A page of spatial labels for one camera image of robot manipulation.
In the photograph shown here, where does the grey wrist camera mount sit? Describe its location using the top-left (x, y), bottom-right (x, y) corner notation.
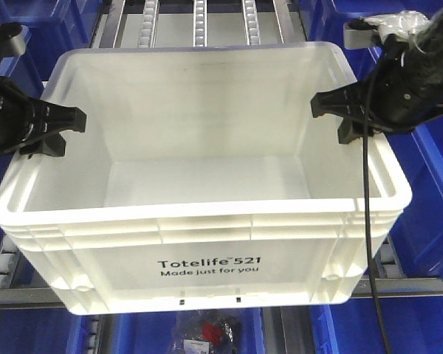
top-left (343, 18), bottom-right (382, 49)

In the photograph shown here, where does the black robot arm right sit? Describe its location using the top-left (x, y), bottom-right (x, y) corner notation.
top-left (310, 8), bottom-right (443, 144)

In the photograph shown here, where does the blue bin right shelf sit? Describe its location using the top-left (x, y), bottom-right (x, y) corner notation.
top-left (388, 118), bottom-right (443, 280)

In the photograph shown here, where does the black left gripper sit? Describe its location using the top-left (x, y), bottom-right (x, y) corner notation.
top-left (0, 77), bottom-right (87, 157)

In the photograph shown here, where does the black cable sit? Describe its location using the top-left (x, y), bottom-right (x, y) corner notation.
top-left (361, 55), bottom-right (394, 354)

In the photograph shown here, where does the white plastic tote bin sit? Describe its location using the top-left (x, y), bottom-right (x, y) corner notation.
top-left (0, 42), bottom-right (412, 315)

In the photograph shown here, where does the grey left camera mount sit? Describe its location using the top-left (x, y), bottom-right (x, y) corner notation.
top-left (0, 22), bottom-right (27, 58)

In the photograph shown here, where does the bag of black parts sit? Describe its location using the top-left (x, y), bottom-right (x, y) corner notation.
top-left (168, 309), bottom-right (243, 353)

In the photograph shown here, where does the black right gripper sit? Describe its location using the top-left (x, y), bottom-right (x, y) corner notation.
top-left (310, 35), bottom-right (443, 145)

